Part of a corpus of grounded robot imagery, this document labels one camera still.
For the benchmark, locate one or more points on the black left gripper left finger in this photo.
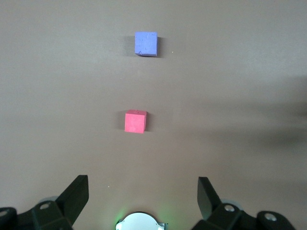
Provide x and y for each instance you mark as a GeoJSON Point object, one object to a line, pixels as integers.
{"type": "Point", "coordinates": [72, 198]}

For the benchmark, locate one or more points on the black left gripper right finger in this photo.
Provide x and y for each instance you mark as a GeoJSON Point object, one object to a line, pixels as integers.
{"type": "Point", "coordinates": [208, 201]}

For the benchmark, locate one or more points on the red foam block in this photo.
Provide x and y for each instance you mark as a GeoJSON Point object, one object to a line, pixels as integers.
{"type": "Point", "coordinates": [134, 121]}

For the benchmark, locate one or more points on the brown table cover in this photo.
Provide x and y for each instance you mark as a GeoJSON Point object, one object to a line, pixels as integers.
{"type": "Point", "coordinates": [216, 72]}

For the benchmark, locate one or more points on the purple foam block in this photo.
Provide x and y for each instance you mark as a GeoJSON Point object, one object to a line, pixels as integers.
{"type": "Point", "coordinates": [145, 43]}

